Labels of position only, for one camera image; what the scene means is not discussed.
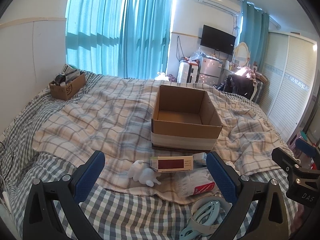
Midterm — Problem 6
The light blue hair clip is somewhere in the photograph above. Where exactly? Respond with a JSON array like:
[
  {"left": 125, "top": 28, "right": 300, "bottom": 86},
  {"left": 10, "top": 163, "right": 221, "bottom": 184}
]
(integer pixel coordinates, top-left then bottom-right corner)
[{"left": 179, "top": 200, "right": 221, "bottom": 239}]

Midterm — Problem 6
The red and beige carton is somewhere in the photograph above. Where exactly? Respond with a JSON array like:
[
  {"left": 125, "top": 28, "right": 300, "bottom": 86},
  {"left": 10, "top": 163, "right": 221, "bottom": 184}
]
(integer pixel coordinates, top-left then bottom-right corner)
[{"left": 150, "top": 155, "right": 194, "bottom": 173}]

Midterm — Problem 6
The white louvered wardrobe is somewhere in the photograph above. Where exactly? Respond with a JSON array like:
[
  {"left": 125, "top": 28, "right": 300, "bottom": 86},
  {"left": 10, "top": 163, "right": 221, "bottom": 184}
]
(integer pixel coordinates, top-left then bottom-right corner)
[{"left": 259, "top": 31, "right": 317, "bottom": 142}]

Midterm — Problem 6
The blue tissue pack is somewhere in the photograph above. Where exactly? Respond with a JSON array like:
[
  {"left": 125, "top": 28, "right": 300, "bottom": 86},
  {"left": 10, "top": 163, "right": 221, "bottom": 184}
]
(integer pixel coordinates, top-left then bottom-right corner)
[{"left": 193, "top": 152, "right": 207, "bottom": 166}]

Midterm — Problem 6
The dark jacket on chair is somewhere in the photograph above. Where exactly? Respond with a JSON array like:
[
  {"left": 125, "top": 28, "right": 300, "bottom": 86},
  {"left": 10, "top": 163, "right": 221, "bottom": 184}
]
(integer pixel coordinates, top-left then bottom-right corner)
[{"left": 217, "top": 74, "right": 256, "bottom": 99}]

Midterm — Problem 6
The white bunny figurine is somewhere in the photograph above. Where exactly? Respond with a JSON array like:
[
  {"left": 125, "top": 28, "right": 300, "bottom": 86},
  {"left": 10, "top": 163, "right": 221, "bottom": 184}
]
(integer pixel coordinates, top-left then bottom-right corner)
[{"left": 127, "top": 160, "right": 161, "bottom": 187}]

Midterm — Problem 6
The large open cardboard box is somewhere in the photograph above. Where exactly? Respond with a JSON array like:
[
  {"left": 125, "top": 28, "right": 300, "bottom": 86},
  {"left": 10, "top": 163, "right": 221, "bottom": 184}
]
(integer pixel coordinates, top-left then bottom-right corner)
[{"left": 151, "top": 85, "right": 222, "bottom": 152}]

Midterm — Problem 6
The white oval vanity mirror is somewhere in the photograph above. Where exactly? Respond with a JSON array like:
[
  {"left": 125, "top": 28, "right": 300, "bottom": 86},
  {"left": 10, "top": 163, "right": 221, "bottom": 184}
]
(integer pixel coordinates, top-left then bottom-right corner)
[{"left": 233, "top": 42, "right": 250, "bottom": 67}]

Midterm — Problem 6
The silver mini fridge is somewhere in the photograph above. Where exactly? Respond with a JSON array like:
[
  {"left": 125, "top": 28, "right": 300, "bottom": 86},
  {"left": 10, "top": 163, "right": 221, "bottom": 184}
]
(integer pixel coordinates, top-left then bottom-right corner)
[{"left": 198, "top": 57, "right": 222, "bottom": 86}]

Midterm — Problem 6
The small blue side curtain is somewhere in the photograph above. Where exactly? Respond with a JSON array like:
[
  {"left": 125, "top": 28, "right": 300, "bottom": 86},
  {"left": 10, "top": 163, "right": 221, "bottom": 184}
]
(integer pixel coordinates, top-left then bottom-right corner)
[{"left": 240, "top": 0, "right": 270, "bottom": 67}]

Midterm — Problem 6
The beige plaid blanket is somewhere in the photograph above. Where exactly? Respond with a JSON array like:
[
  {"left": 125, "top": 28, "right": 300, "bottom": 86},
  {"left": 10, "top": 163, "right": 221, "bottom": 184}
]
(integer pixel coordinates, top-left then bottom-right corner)
[{"left": 32, "top": 76, "right": 290, "bottom": 205}]

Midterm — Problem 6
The small SF cardboard box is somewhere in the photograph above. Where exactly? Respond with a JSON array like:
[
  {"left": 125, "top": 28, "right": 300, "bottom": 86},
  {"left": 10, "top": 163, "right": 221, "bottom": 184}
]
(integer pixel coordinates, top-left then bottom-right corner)
[{"left": 49, "top": 72, "right": 86, "bottom": 101}]

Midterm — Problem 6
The white suitcase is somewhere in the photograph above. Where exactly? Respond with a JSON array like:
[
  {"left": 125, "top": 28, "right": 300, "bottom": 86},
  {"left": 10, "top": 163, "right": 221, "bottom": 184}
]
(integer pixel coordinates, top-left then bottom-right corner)
[{"left": 177, "top": 62, "right": 190, "bottom": 83}]

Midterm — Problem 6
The white air conditioner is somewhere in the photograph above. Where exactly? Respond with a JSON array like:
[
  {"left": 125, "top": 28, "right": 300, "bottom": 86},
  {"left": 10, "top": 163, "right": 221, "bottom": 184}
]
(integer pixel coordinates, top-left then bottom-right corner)
[{"left": 199, "top": 0, "right": 241, "bottom": 16}]

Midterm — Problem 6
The large blue window curtain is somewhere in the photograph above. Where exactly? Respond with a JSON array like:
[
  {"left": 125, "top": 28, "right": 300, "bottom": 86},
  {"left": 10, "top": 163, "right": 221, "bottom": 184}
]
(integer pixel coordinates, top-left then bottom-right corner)
[{"left": 66, "top": 0, "right": 173, "bottom": 79}]

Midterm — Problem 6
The black wall television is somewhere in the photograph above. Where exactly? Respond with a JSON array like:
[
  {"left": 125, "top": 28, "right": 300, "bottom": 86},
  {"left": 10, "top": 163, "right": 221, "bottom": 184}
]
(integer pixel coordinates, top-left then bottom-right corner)
[{"left": 200, "top": 25, "right": 236, "bottom": 55}]

